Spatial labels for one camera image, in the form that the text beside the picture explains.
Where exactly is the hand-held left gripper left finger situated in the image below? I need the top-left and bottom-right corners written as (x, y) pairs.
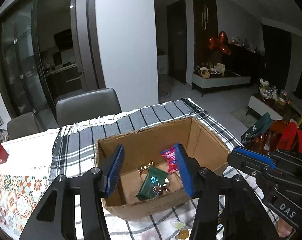
top-left (19, 144), bottom-right (125, 240)

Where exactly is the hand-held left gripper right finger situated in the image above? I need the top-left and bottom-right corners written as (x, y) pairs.
top-left (173, 143), bottom-right (274, 240)

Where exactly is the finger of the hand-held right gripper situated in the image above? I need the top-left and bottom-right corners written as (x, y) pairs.
top-left (227, 146), bottom-right (277, 178)

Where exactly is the magenta snack packet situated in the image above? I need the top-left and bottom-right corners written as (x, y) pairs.
top-left (161, 148), bottom-right (179, 174)

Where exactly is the small foil candy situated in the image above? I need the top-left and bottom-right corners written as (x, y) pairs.
top-left (152, 181), bottom-right (170, 195)

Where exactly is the gold candy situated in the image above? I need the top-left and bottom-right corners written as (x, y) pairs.
top-left (138, 160), bottom-right (155, 176)

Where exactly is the green snack packet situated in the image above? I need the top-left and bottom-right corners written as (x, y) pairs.
top-left (136, 165), bottom-right (169, 201)

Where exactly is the brown cardboard box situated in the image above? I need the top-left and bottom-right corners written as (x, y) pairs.
top-left (96, 117), bottom-right (232, 221)

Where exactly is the clear candy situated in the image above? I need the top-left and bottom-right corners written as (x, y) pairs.
top-left (173, 221), bottom-right (191, 240)

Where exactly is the green cloth bag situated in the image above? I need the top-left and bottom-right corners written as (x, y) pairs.
top-left (241, 112), bottom-right (274, 145)

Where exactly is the pile of snack bags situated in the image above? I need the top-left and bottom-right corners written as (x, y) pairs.
top-left (262, 120), bottom-right (302, 155)

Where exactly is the white coffee table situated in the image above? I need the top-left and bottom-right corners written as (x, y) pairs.
top-left (246, 92), bottom-right (302, 120)

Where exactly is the checked white grey tablecloth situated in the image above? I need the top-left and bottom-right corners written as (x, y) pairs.
top-left (51, 98), bottom-right (279, 240)

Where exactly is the flower vase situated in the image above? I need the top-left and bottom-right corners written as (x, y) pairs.
top-left (259, 77), bottom-right (273, 100)

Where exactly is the large grey dining chair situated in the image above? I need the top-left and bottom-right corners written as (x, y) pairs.
top-left (56, 88), bottom-right (122, 127)

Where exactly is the white low cabinet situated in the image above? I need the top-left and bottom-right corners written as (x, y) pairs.
top-left (192, 70), bottom-right (251, 97)

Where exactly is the dark sideboard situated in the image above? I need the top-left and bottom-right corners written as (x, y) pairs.
top-left (223, 42), bottom-right (265, 77)

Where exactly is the patterned floral table runner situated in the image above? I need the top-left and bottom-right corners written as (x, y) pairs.
top-left (0, 172), bottom-right (54, 238)

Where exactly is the small grey dining chair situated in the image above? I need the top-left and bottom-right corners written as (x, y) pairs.
top-left (7, 112), bottom-right (42, 140)

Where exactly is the red foil balloon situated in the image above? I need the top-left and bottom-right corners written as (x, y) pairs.
top-left (208, 31), bottom-right (231, 57)

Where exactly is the silver refrigerator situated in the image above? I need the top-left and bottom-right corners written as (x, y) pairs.
top-left (70, 0), bottom-right (97, 92)

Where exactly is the dark framed sliding glass door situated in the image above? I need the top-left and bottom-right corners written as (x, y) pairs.
top-left (0, 0), bottom-right (106, 118)

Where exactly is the dark wardrobe with long handles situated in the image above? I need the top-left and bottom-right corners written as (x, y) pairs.
top-left (191, 0), bottom-right (218, 68)

